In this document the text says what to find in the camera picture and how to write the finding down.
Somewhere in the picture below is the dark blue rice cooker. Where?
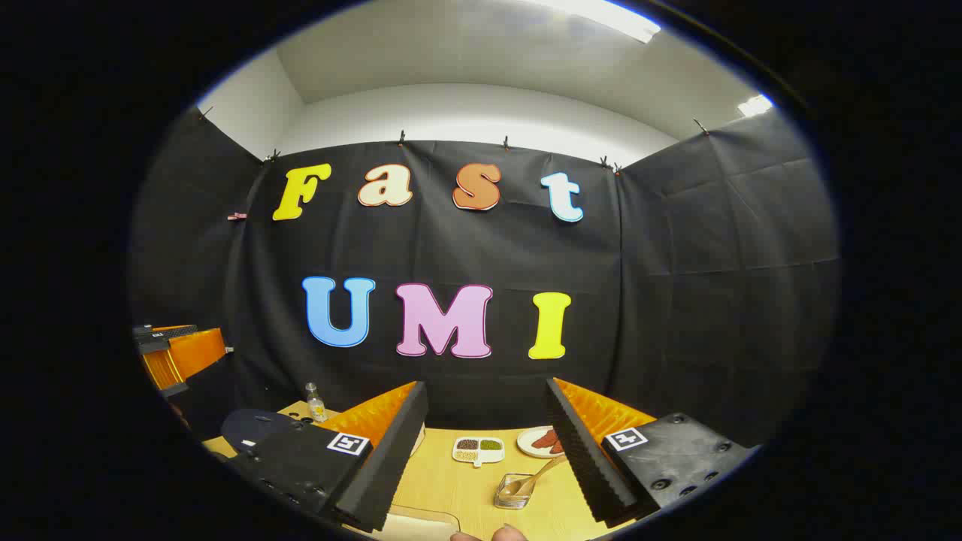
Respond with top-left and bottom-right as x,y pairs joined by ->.
220,408 -> 303,453

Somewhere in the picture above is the white round plate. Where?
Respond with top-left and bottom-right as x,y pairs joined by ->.
516,425 -> 567,460

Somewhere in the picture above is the white divided dish with beans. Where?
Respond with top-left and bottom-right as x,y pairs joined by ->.
452,437 -> 507,469

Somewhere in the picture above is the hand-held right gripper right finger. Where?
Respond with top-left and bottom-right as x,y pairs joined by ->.
544,377 -> 754,526

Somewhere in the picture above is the black backdrop cloth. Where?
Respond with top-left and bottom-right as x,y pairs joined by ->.
128,105 -> 841,452

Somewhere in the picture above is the wooden spoon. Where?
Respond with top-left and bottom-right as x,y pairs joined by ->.
500,455 -> 566,497

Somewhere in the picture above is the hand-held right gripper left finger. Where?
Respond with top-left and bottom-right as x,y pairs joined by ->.
228,381 -> 429,533

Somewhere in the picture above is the clear plastic rice box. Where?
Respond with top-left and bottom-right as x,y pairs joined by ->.
374,505 -> 461,541

